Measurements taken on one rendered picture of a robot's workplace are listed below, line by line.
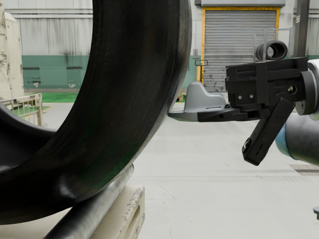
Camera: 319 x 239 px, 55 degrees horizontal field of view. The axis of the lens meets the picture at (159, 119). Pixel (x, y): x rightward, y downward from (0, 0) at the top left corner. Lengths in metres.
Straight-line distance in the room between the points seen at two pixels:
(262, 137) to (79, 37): 11.74
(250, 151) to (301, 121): 0.16
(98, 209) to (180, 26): 0.27
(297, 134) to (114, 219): 0.36
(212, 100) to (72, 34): 11.79
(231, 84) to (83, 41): 11.68
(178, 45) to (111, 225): 0.30
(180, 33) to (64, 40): 11.92
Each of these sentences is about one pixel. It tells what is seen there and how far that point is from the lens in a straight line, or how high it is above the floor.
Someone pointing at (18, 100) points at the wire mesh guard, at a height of 0.99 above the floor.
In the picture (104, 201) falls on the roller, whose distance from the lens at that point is 0.48.
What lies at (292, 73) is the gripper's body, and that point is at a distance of 0.48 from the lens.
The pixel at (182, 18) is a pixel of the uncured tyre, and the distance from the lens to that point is 0.37.
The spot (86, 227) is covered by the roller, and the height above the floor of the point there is 0.91.
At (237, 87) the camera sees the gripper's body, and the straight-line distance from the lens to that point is 0.46.
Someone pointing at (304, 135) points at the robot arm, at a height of 0.99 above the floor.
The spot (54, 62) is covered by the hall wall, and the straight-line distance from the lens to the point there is 12.29.
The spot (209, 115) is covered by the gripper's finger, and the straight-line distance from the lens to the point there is 0.46.
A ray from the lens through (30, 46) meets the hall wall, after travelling 12.69.
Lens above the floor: 1.12
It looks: 11 degrees down
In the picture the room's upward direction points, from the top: straight up
